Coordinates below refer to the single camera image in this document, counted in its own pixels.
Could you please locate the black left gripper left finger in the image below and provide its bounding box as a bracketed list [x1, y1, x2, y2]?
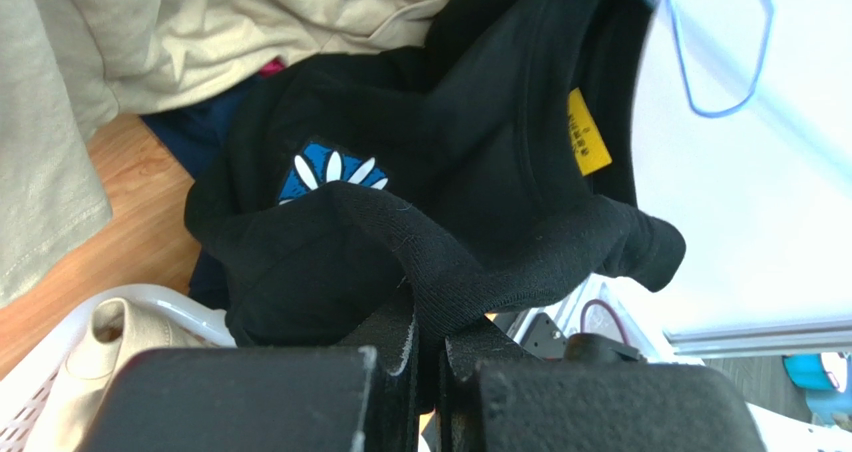
[81, 295, 418, 451]

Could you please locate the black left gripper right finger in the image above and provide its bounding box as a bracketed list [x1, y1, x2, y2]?
[437, 319, 765, 451]

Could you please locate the black daisy print t shirt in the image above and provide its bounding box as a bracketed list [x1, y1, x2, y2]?
[185, 0, 686, 347]

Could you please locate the white plastic perforated basket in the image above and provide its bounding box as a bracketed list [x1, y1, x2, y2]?
[1, 284, 234, 451]

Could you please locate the beige t shirt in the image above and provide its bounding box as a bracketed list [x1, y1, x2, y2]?
[25, 297, 204, 451]

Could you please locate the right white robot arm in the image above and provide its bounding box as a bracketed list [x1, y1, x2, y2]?
[747, 403, 851, 452]

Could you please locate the navy t shirt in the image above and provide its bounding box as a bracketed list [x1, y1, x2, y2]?
[141, 75, 262, 309]

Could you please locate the magenta t shirt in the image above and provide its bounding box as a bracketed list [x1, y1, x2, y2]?
[258, 57, 286, 78]

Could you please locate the tan t shirt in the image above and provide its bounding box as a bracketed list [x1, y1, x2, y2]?
[1, 0, 449, 305]

